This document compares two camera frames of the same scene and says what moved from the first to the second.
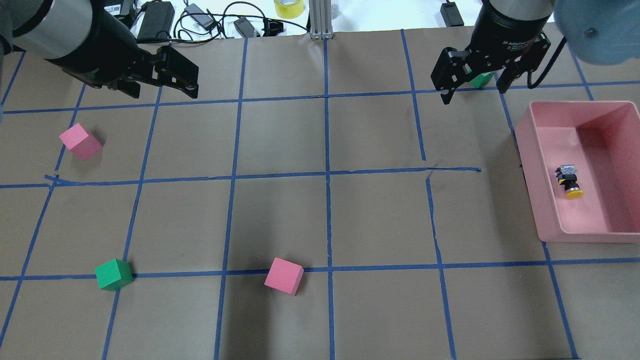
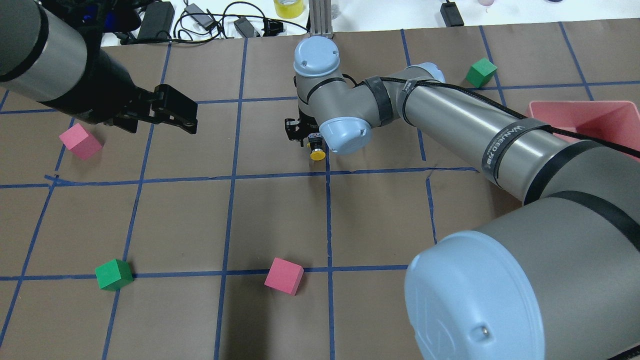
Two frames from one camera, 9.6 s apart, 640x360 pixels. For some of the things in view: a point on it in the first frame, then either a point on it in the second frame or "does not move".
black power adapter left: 157,16 does not move
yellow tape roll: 289,9 does not move
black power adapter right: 451,14 does not move
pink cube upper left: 77,141 does not move
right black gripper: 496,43 → 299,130
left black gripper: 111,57 → 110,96
